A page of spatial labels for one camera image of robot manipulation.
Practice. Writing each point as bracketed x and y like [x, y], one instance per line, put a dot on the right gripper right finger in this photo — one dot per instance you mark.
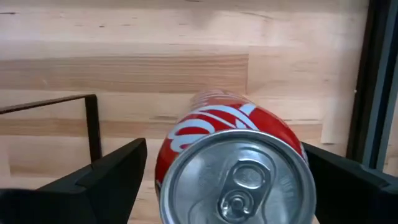
[351, 199]

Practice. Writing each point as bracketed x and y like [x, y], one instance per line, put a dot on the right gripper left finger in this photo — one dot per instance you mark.
[102, 196]

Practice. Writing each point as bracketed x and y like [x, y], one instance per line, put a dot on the red Coca-Cola can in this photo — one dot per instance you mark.
[236, 186]

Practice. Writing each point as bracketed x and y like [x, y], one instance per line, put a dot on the wooden shelf black metal legs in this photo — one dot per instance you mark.
[92, 130]

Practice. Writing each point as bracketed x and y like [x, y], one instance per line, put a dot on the black aluminium table frame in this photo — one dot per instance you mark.
[360, 93]

